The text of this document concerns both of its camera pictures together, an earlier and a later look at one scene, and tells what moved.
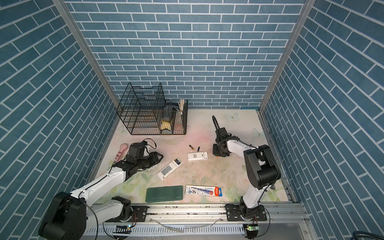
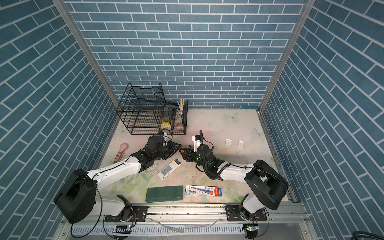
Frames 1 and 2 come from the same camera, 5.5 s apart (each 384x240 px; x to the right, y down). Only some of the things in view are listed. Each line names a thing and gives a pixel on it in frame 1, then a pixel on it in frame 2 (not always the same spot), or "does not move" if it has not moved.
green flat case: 160,194 does not move
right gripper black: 215,152 -> 189,154
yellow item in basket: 165,125 does not move
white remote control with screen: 170,168 does not move
